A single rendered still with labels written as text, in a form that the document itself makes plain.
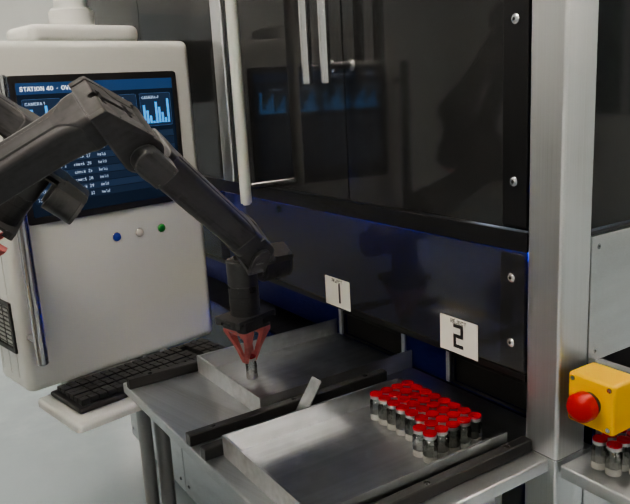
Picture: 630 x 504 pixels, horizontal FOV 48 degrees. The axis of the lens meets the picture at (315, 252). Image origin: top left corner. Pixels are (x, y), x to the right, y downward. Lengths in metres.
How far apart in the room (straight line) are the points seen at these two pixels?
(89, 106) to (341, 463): 0.61
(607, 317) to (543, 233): 0.18
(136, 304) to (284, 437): 0.71
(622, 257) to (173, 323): 1.12
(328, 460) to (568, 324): 0.40
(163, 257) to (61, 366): 0.35
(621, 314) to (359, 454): 0.44
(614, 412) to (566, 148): 0.35
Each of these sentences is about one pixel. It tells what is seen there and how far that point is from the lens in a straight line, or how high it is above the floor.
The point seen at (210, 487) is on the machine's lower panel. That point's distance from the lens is 2.38.
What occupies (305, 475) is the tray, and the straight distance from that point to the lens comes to 1.07.
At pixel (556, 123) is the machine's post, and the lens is 0.99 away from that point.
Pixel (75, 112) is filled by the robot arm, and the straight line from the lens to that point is 0.92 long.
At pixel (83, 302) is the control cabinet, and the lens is 1.71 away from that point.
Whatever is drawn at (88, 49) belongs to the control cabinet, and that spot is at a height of 1.53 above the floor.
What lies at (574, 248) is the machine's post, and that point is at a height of 1.19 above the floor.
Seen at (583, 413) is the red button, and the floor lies 0.99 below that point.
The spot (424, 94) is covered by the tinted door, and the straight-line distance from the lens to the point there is 1.18.
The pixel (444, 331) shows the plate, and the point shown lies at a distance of 1.20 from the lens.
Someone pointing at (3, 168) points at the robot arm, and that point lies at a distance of 0.93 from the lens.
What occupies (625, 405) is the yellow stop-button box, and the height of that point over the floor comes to 1.00.
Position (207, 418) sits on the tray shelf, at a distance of 1.27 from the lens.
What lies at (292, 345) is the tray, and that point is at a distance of 1.56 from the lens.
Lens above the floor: 1.43
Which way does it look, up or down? 13 degrees down
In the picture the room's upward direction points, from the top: 3 degrees counter-clockwise
